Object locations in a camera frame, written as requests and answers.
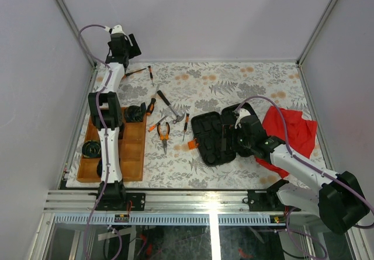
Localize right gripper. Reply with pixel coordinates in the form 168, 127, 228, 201
215, 124, 254, 151

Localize large orange screwdriver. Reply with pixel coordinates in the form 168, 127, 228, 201
123, 68, 147, 78

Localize black plastic tool case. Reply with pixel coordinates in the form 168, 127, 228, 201
191, 103, 257, 167

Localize small precision screwdriver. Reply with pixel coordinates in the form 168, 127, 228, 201
182, 113, 189, 142
148, 65, 154, 86

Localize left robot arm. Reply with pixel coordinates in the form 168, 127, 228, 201
88, 28, 141, 211

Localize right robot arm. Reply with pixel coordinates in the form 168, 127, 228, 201
228, 109, 373, 234

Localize red cloth bag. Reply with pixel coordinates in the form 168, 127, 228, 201
254, 106, 318, 179

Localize dark patterned rolled cloth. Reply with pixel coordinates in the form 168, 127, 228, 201
123, 102, 146, 123

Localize orange utility knife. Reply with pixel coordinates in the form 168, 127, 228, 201
148, 116, 168, 132

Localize orange long-nose pliers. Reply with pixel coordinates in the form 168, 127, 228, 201
157, 122, 170, 155

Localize wooden compartment tray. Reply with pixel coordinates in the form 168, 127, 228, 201
77, 115, 147, 183

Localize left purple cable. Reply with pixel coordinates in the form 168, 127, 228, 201
78, 24, 117, 260

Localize black orange handle screwdriver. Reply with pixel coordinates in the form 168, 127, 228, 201
146, 84, 160, 116

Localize claw hammer black handle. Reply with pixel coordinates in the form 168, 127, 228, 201
157, 90, 185, 124

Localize yellow black rolled strap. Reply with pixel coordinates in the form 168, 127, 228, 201
81, 140, 102, 159

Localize aluminium front rail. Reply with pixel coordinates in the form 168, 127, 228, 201
43, 189, 285, 226

